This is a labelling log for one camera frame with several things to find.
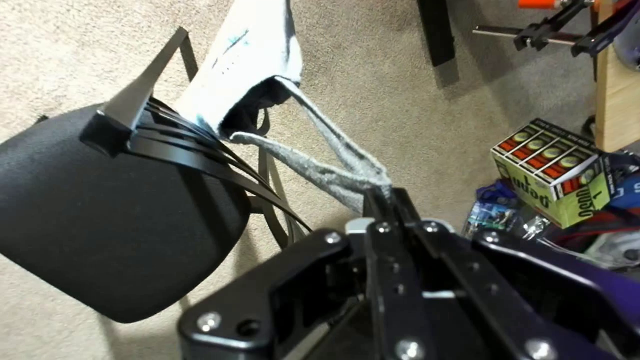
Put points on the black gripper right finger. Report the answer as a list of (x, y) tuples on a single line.
[(547, 293)]

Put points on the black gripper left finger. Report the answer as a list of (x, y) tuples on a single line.
[(281, 293)]

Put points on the grey cloth bag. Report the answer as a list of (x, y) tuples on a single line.
[(252, 46)]

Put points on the black chair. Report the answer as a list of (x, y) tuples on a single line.
[(112, 221)]

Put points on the blue teal package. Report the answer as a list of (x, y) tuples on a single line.
[(493, 201)]

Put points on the wooden table leg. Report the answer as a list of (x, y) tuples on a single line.
[(617, 87)]

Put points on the black orange clamp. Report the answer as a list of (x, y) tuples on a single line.
[(603, 32), (541, 32)]

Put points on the black square leg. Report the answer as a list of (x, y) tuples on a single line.
[(437, 31)]

